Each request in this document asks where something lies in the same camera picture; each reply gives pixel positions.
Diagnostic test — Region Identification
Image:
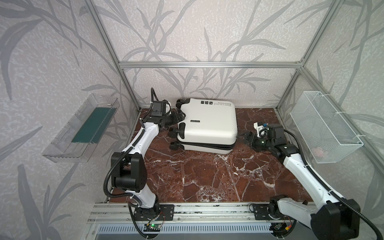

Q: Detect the right circuit board with wires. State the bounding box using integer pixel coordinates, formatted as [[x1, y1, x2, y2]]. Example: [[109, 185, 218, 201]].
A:
[[270, 223, 292, 236]]

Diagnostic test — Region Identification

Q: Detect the green circuit board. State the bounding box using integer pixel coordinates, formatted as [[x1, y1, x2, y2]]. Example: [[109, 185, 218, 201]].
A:
[[143, 224, 163, 233]]

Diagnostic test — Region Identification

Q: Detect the pink object in basket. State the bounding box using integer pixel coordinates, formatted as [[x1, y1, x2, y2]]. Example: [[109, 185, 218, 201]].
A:
[[312, 147, 328, 158]]

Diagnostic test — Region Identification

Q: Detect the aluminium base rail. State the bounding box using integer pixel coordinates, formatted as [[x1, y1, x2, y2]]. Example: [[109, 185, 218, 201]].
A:
[[86, 201, 341, 224]]

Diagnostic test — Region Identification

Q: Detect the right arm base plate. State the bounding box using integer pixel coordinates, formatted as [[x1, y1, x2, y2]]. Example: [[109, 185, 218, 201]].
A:
[[249, 203, 281, 221]]

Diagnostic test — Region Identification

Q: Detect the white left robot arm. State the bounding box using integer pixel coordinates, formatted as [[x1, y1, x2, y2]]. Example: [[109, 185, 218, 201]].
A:
[[103, 88, 186, 215]]

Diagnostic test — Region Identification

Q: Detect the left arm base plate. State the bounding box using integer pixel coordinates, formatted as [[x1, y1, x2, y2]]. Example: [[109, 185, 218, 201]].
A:
[[134, 204, 175, 221]]

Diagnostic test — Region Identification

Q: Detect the white hard-shell suitcase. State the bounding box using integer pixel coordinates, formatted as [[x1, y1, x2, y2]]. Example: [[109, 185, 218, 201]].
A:
[[168, 98, 238, 155]]

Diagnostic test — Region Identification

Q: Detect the aluminium frame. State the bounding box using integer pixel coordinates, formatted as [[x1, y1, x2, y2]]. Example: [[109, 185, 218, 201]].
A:
[[80, 1, 384, 171]]

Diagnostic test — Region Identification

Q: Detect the clear plastic wall shelf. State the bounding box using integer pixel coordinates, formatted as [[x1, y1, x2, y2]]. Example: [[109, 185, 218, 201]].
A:
[[42, 94, 120, 163]]

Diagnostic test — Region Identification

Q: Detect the white wire basket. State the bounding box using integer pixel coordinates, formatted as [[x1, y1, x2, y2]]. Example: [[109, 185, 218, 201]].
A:
[[291, 91, 364, 164]]

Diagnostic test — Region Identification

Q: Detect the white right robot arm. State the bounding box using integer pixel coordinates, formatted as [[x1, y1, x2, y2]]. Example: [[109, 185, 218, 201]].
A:
[[244, 122, 384, 240]]

